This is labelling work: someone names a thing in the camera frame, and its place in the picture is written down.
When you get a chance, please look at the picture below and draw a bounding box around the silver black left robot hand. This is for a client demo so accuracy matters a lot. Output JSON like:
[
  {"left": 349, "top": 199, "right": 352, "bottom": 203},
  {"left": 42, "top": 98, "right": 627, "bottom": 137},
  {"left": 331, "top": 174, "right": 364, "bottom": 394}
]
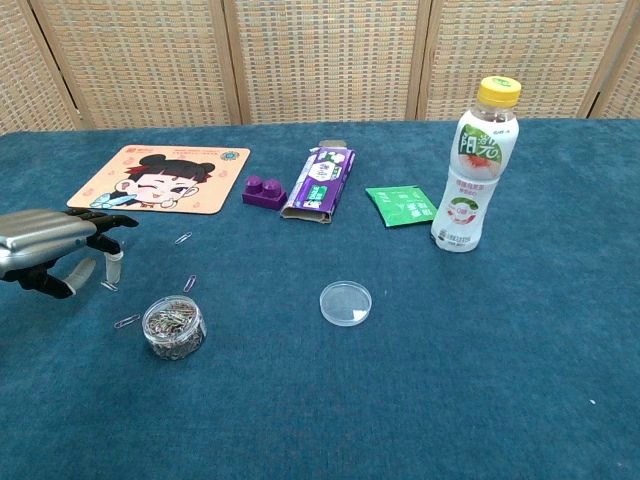
[{"left": 0, "top": 208, "right": 140, "bottom": 300}]

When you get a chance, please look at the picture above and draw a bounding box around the clear jar of paper clips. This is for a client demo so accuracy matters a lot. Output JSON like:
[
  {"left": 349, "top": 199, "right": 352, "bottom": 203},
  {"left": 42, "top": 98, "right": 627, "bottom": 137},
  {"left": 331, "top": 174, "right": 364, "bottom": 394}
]
[{"left": 142, "top": 295, "right": 208, "bottom": 361}]

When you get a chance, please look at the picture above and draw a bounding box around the clear plastic lid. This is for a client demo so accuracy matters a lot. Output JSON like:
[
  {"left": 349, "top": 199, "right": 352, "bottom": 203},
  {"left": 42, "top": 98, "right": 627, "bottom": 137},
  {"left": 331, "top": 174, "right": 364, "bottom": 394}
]
[{"left": 319, "top": 280, "right": 374, "bottom": 327}]

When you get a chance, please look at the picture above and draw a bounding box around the woven bamboo screen panel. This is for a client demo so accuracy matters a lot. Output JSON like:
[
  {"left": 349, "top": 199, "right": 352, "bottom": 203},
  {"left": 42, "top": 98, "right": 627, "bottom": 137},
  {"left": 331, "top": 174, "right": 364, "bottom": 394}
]
[
  {"left": 589, "top": 19, "right": 640, "bottom": 120},
  {"left": 222, "top": 0, "right": 432, "bottom": 125},
  {"left": 417, "top": 0, "right": 640, "bottom": 121},
  {"left": 0, "top": 0, "right": 84, "bottom": 135},
  {"left": 29, "top": 0, "right": 244, "bottom": 130}
]

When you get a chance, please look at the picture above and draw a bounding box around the cartoon girl mouse pad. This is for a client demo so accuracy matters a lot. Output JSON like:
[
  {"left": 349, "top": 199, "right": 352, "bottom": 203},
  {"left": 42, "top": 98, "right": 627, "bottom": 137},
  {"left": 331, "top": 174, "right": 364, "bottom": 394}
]
[{"left": 66, "top": 144, "right": 251, "bottom": 215}]

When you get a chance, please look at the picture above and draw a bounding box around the purple toy building block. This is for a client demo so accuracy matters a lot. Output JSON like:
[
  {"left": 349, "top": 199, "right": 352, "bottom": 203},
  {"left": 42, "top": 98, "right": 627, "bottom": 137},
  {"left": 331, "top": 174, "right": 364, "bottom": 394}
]
[{"left": 241, "top": 174, "right": 289, "bottom": 211}]

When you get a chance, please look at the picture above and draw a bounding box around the purple toothpaste box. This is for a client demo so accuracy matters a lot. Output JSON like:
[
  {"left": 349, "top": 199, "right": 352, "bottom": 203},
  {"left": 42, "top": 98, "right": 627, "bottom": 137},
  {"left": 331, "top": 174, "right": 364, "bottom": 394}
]
[{"left": 279, "top": 140, "right": 357, "bottom": 225}]

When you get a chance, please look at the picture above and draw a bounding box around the blue carpet table cover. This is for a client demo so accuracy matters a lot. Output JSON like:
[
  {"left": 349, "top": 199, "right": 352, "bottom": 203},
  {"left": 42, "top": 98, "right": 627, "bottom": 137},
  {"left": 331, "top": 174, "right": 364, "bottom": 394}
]
[{"left": 0, "top": 118, "right": 640, "bottom": 480}]

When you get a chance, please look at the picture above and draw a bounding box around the green sachet packet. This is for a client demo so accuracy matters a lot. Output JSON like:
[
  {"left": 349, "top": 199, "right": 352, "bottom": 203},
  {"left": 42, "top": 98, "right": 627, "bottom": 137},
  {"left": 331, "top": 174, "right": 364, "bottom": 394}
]
[{"left": 364, "top": 184, "right": 437, "bottom": 229}]

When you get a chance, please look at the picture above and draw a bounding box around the yellow cap drink bottle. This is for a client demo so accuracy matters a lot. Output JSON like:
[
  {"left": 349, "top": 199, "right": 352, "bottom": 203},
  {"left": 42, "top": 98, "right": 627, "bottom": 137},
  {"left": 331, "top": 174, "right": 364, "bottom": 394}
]
[{"left": 430, "top": 76, "right": 523, "bottom": 253}]

